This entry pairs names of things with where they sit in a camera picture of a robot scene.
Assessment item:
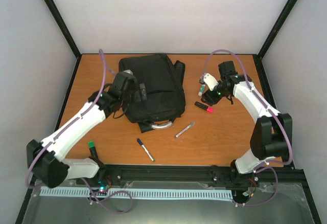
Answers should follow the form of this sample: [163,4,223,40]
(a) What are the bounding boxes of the pink highlighter marker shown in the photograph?
[195,101,214,113]

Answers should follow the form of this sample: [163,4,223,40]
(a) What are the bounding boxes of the white glue stick green cap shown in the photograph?
[198,84,205,97]

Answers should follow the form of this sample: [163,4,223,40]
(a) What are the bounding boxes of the black student backpack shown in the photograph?
[119,54,186,133]

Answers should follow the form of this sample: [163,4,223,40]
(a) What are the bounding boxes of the white pen green tip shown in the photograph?
[174,121,196,138]

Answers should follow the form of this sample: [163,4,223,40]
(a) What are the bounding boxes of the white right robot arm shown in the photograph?
[200,61,292,174]

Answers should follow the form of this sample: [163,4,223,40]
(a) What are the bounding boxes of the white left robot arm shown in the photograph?
[27,70,147,188]

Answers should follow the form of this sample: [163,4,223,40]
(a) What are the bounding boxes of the blue capped pen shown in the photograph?
[136,138,155,162]

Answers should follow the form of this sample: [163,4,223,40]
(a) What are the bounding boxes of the green capped black marker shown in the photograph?
[88,141,99,161]

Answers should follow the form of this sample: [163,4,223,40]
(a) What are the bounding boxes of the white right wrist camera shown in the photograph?
[200,73,218,91]

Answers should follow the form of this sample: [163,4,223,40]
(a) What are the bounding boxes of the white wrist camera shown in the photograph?
[124,70,133,76]
[200,73,218,91]

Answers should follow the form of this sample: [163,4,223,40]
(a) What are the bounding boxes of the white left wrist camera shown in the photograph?
[124,70,133,76]

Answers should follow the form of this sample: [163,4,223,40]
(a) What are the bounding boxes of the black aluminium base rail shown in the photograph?
[33,164,305,188]

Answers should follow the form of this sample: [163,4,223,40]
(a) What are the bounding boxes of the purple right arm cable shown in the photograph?
[200,49,294,207]

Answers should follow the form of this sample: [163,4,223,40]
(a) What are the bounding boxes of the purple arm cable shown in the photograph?
[25,49,134,213]
[200,49,294,207]

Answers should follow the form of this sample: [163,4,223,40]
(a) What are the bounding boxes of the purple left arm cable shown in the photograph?
[25,49,134,213]

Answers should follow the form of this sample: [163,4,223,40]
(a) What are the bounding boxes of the light blue cable duct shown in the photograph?
[39,187,232,201]

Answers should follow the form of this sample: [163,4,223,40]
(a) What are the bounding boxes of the black frame post right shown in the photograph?
[257,0,311,58]

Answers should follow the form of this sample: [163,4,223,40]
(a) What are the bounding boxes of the black frame post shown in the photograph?
[257,0,311,58]
[43,0,82,59]

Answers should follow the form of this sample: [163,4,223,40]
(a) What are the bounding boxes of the black frame post left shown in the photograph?
[43,0,82,59]

